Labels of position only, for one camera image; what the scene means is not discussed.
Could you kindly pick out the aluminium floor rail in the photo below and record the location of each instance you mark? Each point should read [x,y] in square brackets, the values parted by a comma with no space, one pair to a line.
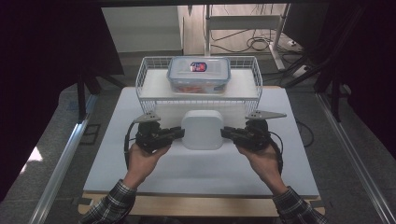
[355,158]
[62,161]

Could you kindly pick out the white cabinet panel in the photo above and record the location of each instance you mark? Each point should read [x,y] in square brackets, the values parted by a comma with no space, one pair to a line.
[140,28]

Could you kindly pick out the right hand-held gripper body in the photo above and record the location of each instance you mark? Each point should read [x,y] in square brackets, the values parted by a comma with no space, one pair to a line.
[253,137]

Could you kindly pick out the black metal stand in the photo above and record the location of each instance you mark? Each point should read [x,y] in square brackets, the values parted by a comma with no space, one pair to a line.
[334,93]
[81,93]

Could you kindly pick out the person's left hand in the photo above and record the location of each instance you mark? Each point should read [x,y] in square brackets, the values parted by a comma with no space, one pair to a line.
[141,165]

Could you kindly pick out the white power strip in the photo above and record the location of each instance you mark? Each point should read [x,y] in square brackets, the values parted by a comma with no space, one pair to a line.
[300,71]

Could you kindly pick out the person's right hand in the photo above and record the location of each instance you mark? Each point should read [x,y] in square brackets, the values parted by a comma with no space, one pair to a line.
[264,165]

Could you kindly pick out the white square bowl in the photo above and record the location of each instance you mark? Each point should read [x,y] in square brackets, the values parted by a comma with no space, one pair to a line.
[202,130]

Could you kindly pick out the white metal desk frame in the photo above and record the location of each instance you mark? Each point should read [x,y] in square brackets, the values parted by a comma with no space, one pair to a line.
[243,21]

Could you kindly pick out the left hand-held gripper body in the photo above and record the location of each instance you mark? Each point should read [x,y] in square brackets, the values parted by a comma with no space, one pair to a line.
[151,137]

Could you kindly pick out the clear plastic lidded container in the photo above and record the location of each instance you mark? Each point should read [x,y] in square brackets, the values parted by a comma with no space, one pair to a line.
[199,74]

